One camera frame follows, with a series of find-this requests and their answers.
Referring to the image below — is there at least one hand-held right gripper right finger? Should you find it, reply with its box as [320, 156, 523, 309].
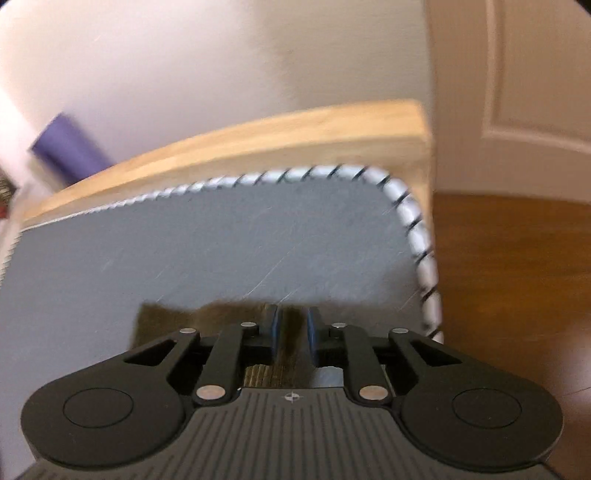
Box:
[305, 307, 468, 405]

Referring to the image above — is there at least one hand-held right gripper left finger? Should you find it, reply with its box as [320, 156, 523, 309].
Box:
[124, 304, 282, 408]

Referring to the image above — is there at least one olive sock with striped cuff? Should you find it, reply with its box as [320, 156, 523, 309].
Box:
[129, 301, 345, 389]

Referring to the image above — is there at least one wooden table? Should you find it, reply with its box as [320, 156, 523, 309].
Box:
[18, 99, 438, 333]

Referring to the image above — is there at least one purple object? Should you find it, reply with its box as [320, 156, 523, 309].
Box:
[30, 113, 116, 188]

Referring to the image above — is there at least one white door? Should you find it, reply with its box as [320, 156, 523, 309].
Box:
[424, 0, 591, 204]

